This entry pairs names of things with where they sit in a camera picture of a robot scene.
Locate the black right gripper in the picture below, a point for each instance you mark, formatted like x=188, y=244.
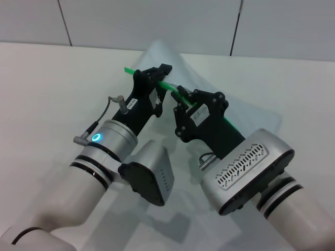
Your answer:
x=214, y=133

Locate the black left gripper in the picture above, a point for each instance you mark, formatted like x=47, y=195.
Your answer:
x=136, y=109

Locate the clear green-zip document bag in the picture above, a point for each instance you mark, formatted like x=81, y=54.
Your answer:
x=248, y=109

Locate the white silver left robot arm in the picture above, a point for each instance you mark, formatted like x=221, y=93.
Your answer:
x=68, y=196

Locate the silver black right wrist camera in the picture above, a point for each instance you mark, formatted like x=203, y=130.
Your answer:
x=243, y=170

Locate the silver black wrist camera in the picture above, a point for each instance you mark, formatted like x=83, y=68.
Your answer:
x=243, y=170
x=151, y=177

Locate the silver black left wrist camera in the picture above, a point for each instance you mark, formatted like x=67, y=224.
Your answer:
x=151, y=177

